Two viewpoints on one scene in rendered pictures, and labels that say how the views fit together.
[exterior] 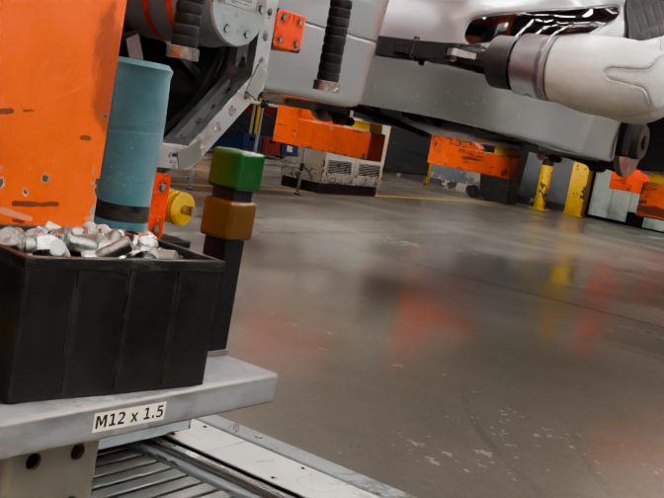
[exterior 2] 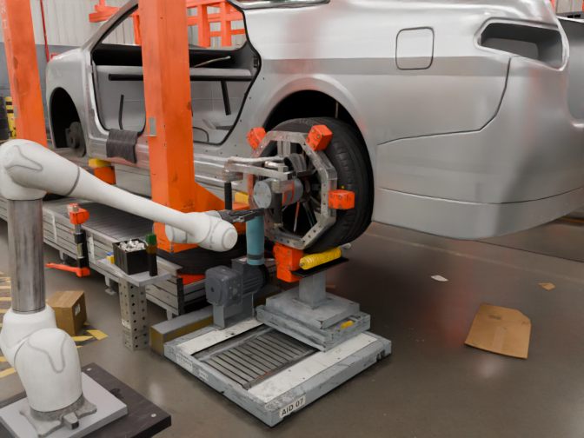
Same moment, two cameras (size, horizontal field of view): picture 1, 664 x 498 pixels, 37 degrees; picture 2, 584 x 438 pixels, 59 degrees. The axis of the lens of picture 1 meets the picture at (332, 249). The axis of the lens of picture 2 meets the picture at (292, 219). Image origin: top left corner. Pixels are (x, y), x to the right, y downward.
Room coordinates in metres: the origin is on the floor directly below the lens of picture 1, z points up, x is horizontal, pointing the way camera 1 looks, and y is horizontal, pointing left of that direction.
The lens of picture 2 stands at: (2.12, -2.01, 1.34)
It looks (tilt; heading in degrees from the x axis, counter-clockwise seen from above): 15 degrees down; 102
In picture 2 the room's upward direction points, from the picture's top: straight up
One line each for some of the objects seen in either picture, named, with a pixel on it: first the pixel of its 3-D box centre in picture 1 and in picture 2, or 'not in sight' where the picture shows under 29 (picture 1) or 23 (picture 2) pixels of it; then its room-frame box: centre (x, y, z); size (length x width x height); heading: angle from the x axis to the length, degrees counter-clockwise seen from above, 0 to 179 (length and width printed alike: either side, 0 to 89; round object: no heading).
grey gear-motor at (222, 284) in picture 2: not in sight; (244, 290); (1.34, 0.48, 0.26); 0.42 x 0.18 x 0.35; 57
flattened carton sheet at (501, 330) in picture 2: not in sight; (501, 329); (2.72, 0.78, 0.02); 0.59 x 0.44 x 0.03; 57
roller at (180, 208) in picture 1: (133, 196); (321, 257); (1.77, 0.36, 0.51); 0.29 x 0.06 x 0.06; 57
